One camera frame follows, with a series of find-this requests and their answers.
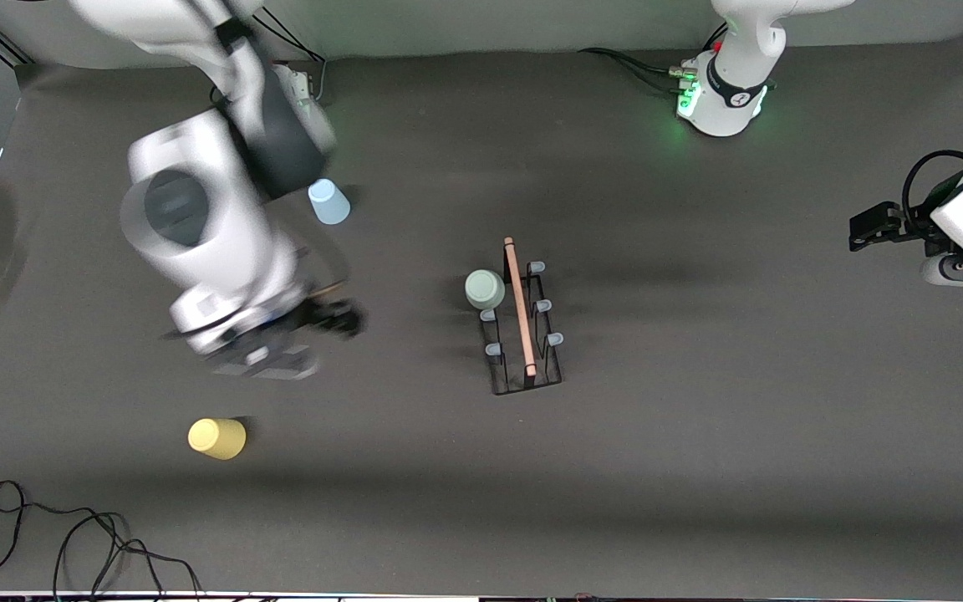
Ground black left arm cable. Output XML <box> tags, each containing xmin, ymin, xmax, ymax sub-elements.
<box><xmin>902</xmin><ymin>150</ymin><xmax>963</xmax><ymax>243</ymax></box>

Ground light blue plastic cup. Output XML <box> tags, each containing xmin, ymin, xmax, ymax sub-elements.
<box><xmin>308</xmin><ymin>178</ymin><xmax>351</xmax><ymax>226</ymax></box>

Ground thin black loose cable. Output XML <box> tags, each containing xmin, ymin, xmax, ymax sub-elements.
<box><xmin>0</xmin><ymin>480</ymin><xmax>202</xmax><ymax>599</ymax></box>

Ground yellow plastic cup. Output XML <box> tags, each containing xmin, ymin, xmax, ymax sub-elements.
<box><xmin>188</xmin><ymin>418</ymin><xmax>247</xmax><ymax>461</ymax></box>

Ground pale green plastic cup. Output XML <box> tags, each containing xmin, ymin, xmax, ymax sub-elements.
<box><xmin>465</xmin><ymin>269</ymin><xmax>507</xmax><ymax>312</ymax></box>

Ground black wire cup holder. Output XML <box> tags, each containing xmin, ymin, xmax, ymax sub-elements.
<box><xmin>480</xmin><ymin>237</ymin><xmax>565</xmax><ymax>396</ymax></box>

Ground black left arm base cables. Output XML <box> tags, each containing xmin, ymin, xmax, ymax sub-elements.
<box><xmin>578</xmin><ymin>21</ymin><xmax>729</xmax><ymax>94</ymax></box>

